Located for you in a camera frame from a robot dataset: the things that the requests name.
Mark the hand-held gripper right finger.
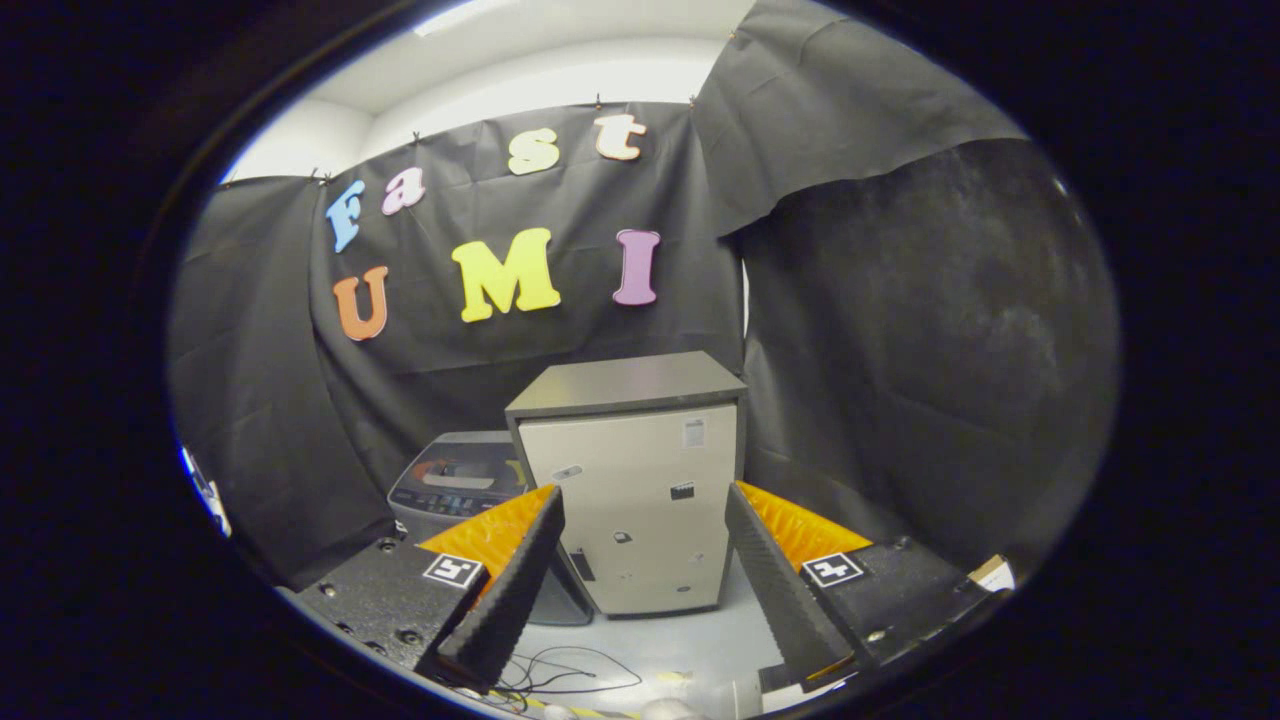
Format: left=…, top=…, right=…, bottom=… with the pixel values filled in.
left=724, top=481, right=1016, bottom=696

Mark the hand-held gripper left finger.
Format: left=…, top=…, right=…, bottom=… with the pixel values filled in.
left=290, top=485, right=567, bottom=694

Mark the grey top-load washing machine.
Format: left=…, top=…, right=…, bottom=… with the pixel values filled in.
left=388, top=431, right=593, bottom=628

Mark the beige metal cabinet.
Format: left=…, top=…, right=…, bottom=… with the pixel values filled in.
left=504, top=350, right=749, bottom=618

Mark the black backdrop cloth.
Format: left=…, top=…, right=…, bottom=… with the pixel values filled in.
left=168, top=0, right=1121, bottom=591

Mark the white and blue clutter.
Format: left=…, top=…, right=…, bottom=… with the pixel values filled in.
left=180, top=445, right=233, bottom=539

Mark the thin black floor cable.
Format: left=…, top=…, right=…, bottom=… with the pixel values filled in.
left=495, top=645, right=644, bottom=713

